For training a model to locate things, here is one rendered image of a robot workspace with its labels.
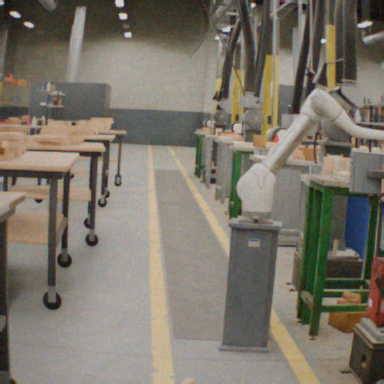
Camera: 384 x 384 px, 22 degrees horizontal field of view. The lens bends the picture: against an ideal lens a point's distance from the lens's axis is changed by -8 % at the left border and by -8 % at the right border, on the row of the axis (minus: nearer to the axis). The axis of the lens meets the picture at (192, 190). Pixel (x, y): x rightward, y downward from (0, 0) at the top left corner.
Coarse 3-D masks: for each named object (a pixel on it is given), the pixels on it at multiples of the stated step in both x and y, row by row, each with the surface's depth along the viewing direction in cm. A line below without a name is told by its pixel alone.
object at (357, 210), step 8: (352, 200) 811; (360, 200) 812; (368, 200) 817; (352, 208) 812; (360, 208) 813; (368, 208) 819; (352, 216) 813; (360, 216) 815; (368, 216) 821; (352, 224) 814; (360, 224) 816; (368, 224) 824; (344, 232) 815; (352, 232) 815; (360, 232) 817; (344, 240) 815; (352, 240) 816; (360, 240) 819; (352, 248) 817; (360, 248) 820; (360, 256) 822
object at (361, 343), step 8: (352, 328) 490; (360, 336) 469; (352, 344) 490; (360, 344) 472; (368, 344) 449; (376, 344) 441; (352, 352) 489; (360, 352) 469; (368, 352) 451; (376, 352) 442; (352, 360) 486; (360, 360) 467; (368, 360) 449; (376, 360) 443; (344, 368) 484; (352, 368) 483; (360, 368) 464; (368, 368) 446; (376, 368) 443; (360, 376) 461; (368, 376) 443; (376, 376) 443
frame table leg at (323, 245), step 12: (324, 192) 557; (324, 204) 558; (324, 216) 558; (324, 228) 559; (324, 240) 559; (324, 252) 560; (324, 264) 560; (324, 276) 561; (312, 312) 562; (312, 324) 563; (312, 336) 565
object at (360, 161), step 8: (352, 152) 481; (360, 152) 476; (352, 160) 480; (360, 160) 476; (368, 160) 477; (376, 160) 477; (352, 168) 480; (360, 168) 477; (368, 168) 477; (376, 168) 477; (352, 176) 479; (360, 176) 477; (352, 184) 478; (360, 184) 477; (368, 184) 477; (376, 184) 478; (352, 192) 478; (360, 192) 478; (368, 192) 478; (376, 192) 478; (376, 200) 477
